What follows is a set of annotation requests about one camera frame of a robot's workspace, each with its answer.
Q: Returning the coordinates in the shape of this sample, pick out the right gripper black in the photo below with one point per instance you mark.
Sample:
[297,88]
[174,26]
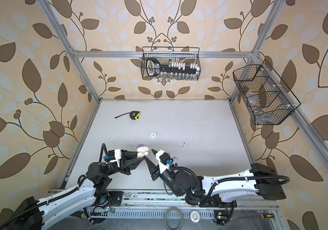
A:
[154,169]

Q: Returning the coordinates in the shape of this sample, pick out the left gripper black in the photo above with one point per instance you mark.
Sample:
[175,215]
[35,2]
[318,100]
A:
[122,169]

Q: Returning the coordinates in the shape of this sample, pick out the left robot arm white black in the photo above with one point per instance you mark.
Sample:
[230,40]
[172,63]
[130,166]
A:
[91,189]

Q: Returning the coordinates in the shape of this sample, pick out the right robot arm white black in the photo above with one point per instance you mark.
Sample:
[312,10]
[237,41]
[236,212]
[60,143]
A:
[259,180]

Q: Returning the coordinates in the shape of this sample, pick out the white round earbud case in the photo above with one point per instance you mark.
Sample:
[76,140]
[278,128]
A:
[153,134]

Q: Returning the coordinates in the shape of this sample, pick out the black yellow tape measure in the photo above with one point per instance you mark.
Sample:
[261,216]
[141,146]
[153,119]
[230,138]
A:
[134,115]

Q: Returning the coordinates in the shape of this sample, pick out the grey tape roll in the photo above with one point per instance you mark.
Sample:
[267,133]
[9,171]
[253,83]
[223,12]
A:
[173,213]

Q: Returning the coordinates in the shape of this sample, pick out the white round disc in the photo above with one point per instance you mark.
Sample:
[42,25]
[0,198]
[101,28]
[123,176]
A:
[195,216]

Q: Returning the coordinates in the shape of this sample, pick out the black yellow screwdriver left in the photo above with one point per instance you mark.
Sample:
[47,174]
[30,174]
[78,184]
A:
[78,214]

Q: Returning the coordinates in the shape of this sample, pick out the black yellow screwdriver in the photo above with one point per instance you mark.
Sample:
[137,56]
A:
[78,214]
[264,216]

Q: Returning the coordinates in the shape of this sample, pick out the black yellow screwdriver right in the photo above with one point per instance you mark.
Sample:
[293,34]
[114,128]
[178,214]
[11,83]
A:
[264,216]

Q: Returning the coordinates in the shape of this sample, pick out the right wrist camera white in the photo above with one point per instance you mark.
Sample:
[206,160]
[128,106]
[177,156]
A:
[164,161]

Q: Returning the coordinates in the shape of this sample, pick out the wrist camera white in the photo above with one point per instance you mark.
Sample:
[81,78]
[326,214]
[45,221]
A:
[164,161]
[113,157]

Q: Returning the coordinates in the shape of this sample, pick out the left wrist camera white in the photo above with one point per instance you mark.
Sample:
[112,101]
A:
[113,157]

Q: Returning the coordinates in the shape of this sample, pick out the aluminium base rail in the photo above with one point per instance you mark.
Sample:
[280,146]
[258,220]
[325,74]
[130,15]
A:
[159,199]

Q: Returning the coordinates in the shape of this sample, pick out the black wire basket back wall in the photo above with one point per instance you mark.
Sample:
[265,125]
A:
[182,54]

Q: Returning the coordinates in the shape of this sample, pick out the black wire basket wall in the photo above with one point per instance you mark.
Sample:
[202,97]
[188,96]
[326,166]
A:
[182,54]
[267,97]

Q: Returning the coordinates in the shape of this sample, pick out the black wire basket right wall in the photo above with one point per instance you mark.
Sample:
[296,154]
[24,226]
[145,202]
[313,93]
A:
[267,97]

